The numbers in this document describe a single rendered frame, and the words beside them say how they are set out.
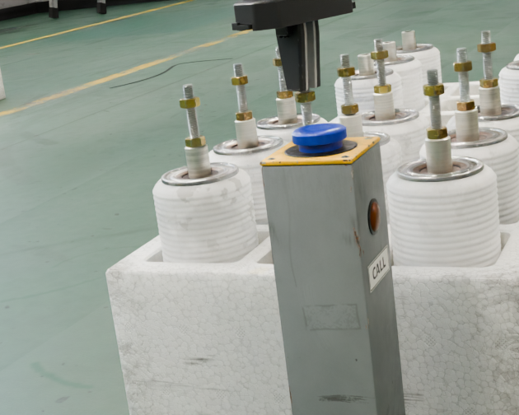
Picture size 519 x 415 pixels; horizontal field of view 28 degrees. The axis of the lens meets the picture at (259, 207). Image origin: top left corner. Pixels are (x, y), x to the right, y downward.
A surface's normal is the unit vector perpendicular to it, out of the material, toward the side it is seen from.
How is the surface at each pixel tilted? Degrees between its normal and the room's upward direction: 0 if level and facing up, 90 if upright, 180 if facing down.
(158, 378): 90
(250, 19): 90
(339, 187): 90
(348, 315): 90
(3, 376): 0
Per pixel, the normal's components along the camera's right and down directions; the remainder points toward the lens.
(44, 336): -0.12, -0.96
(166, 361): -0.39, 0.29
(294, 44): -0.73, 0.26
